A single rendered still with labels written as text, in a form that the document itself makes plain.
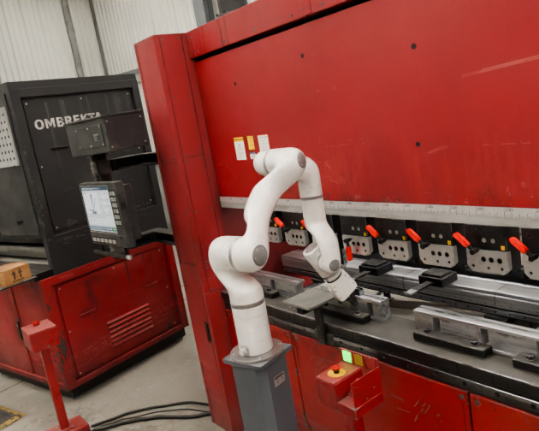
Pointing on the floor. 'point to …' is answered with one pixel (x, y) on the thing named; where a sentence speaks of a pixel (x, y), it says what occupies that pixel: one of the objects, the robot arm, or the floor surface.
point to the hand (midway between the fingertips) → (353, 301)
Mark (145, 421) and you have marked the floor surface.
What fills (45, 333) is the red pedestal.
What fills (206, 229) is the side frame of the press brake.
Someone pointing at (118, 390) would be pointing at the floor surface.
